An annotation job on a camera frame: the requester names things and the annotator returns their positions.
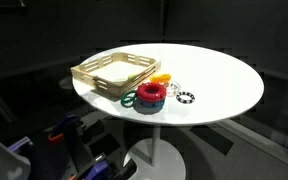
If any wooden slatted tray box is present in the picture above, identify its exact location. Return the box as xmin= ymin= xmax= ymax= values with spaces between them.
xmin=71 ymin=52 xmax=161 ymax=96

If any purple and orange clamp tool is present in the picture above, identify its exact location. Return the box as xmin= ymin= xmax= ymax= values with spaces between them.
xmin=48 ymin=114 xmax=81 ymax=143

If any purple black device bottom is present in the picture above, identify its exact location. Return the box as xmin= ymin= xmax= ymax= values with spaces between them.
xmin=68 ymin=153 xmax=137 ymax=180

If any white curved object corner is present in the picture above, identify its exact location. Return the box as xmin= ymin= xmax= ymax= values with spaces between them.
xmin=0 ymin=142 xmax=31 ymax=180

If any red ridged ring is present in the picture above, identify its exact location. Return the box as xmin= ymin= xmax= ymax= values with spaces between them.
xmin=136 ymin=82 xmax=168 ymax=103

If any blue ridged ring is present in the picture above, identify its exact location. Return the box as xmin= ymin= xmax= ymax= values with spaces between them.
xmin=135 ymin=96 xmax=166 ymax=111

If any green thin ring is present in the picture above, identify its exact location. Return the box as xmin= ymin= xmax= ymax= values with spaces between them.
xmin=120 ymin=90 xmax=138 ymax=108

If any orange-yellow ridged ring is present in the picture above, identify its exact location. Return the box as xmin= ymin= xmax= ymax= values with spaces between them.
xmin=149 ymin=72 xmax=172 ymax=84

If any clear transparent ring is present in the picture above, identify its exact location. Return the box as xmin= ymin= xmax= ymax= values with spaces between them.
xmin=165 ymin=80 xmax=182 ymax=98

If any black and white ring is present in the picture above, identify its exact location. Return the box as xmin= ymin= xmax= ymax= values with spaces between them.
xmin=175 ymin=91 xmax=196 ymax=104

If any white round pedestal table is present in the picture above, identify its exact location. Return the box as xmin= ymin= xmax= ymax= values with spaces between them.
xmin=72 ymin=43 xmax=264 ymax=180

